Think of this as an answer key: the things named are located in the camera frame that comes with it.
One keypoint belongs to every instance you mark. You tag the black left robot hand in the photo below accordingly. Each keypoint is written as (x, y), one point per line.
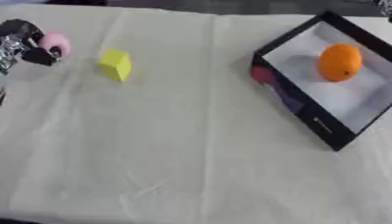
(20, 30)

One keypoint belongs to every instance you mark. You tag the pink round toy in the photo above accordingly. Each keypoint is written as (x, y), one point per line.
(55, 41)

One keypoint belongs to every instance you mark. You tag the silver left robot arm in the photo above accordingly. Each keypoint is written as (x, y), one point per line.
(6, 55)

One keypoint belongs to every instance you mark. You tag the black box white inside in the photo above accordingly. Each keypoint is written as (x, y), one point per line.
(326, 87)

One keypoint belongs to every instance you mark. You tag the yellow block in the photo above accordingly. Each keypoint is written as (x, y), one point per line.
(116, 64)

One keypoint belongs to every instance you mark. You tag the orange toy fruit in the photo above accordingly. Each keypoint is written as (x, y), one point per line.
(340, 62)

